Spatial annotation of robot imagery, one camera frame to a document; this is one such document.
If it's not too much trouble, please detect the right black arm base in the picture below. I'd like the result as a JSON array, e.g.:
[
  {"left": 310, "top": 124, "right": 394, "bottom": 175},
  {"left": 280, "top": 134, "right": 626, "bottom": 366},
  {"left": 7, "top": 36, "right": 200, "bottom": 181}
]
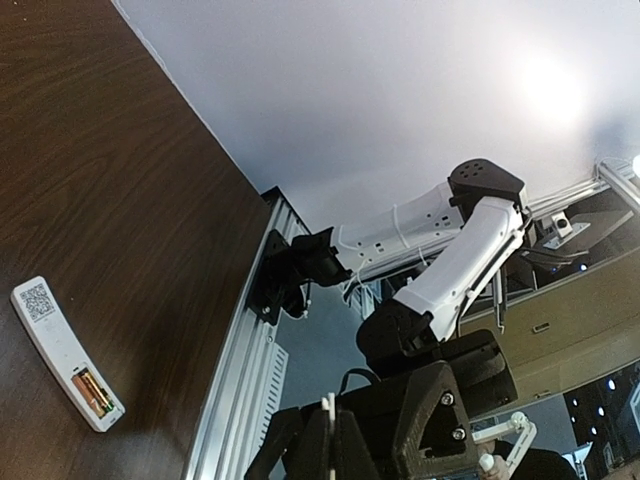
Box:
[{"left": 248, "top": 228, "right": 352, "bottom": 326}]

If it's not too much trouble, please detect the white battery cover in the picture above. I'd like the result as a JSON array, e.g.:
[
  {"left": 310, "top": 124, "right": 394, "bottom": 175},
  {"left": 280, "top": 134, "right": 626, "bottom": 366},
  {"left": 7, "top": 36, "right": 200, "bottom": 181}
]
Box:
[{"left": 321, "top": 392, "right": 336, "bottom": 480}]

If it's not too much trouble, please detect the copper AA battery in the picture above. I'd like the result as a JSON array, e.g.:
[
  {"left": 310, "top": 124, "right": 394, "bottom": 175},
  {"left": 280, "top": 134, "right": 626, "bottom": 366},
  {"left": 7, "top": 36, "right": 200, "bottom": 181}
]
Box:
[
  {"left": 79, "top": 369, "right": 115, "bottom": 418},
  {"left": 72, "top": 375, "right": 107, "bottom": 418}
]

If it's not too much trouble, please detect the background tan cabinet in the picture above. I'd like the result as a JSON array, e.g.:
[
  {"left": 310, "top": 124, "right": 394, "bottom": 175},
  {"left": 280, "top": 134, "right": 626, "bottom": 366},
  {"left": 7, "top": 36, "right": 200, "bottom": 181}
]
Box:
[{"left": 462, "top": 249, "right": 639, "bottom": 408}]

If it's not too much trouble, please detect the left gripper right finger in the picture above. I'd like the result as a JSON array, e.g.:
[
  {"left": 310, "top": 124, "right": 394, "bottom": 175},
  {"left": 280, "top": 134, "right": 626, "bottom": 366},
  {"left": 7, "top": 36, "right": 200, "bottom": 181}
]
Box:
[{"left": 335, "top": 410, "right": 379, "bottom": 480}]

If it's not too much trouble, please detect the white remote control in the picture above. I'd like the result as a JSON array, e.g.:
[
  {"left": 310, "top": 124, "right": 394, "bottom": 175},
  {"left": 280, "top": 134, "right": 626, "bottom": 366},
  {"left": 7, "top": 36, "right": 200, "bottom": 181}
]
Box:
[{"left": 10, "top": 276, "right": 126, "bottom": 433}]

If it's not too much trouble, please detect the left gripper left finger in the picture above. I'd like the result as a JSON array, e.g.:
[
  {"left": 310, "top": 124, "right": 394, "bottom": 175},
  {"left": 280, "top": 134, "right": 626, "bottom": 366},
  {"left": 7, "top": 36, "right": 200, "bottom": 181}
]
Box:
[{"left": 289, "top": 404, "right": 334, "bottom": 480}]

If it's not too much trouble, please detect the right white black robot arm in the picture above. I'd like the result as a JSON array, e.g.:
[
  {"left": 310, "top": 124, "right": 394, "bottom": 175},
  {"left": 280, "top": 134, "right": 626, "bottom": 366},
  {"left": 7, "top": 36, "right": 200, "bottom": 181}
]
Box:
[{"left": 246, "top": 159, "right": 528, "bottom": 479}]

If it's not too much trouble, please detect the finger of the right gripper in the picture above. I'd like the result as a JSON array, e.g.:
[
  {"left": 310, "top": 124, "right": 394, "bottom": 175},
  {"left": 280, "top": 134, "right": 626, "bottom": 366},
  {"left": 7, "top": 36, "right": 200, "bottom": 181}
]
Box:
[
  {"left": 390, "top": 361, "right": 478, "bottom": 479},
  {"left": 244, "top": 408, "right": 303, "bottom": 479}
]

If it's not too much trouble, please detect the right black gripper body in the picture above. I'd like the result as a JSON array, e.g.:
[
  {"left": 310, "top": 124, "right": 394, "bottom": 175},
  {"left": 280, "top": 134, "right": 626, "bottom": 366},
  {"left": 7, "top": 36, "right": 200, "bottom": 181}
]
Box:
[{"left": 339, "top": 330, "right": 518, "bottom": 419}]

